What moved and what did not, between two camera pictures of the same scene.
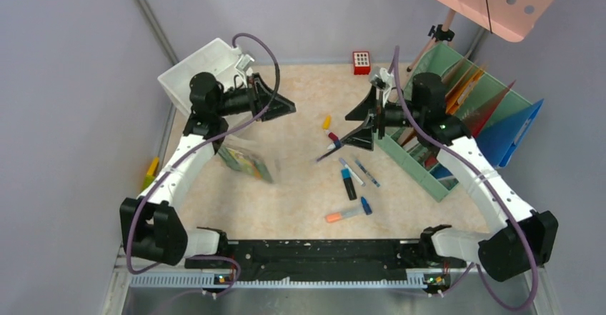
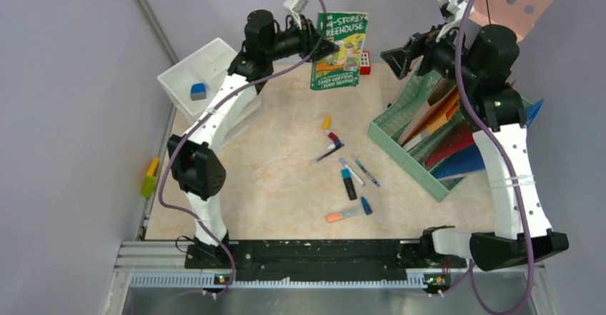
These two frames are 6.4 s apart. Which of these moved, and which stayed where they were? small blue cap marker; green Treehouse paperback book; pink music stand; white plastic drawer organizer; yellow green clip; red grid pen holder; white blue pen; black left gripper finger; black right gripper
Moved: black right gripper; black left gripper finger; green Treehouse paperback book
Stayed: yellow green clip; white blue pen; white plastic drawer organizer; pink music stand; small blue cap marker; red grid pen holder
